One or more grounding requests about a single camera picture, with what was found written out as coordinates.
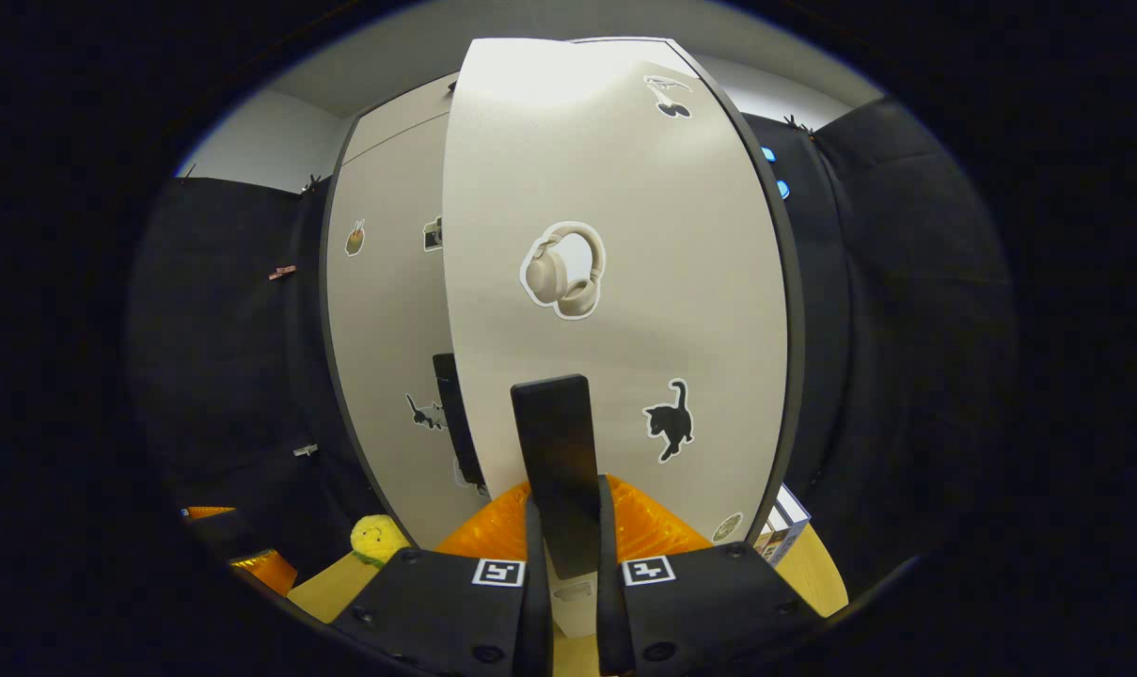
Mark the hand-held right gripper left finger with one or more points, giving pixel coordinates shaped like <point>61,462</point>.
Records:
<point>538,611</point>

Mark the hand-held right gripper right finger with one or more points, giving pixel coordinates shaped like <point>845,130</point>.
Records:
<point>613,621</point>

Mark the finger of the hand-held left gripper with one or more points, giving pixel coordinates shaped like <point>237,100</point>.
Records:
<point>269,571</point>
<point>209,512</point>

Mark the grey cabinet door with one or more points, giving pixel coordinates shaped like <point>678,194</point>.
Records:
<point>624,188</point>
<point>380,329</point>

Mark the grey double-door shoe cabinet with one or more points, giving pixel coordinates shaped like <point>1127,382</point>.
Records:
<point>796,282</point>

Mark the grey cabinet drawer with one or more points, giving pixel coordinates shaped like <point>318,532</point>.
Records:
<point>399,127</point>

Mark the yellow plush toy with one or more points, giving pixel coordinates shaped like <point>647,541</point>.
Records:
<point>375,539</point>

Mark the white printed box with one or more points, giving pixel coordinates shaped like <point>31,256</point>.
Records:
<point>782,527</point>

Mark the black binder clip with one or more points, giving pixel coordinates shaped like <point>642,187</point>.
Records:
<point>797,127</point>
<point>312,185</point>

